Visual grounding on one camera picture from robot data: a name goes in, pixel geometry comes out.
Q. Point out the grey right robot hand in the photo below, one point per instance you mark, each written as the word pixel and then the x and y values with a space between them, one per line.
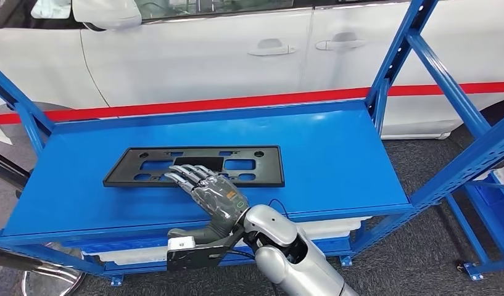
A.
pixel 219 200

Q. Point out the black plastic plate frame part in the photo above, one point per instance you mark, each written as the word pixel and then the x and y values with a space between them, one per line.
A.
pixel 121 171

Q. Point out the blue metal shelf rack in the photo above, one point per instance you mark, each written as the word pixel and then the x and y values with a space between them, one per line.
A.
pixel 337 155
pixel 497 220

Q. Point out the blue plastic bin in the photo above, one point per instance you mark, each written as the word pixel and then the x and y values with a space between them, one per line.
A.
pixel 112 243

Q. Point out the white car with red stripe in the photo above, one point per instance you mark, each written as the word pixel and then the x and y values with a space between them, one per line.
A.
pixel 194 61

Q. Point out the white car side mirror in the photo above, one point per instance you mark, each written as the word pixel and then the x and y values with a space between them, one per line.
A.
pixel 108 12

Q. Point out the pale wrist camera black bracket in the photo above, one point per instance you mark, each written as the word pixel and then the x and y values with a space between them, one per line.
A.
pixel 182 243

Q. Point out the chrome stanchion post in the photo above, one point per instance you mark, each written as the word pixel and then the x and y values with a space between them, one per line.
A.
pixel 14 261
pixel 6 169

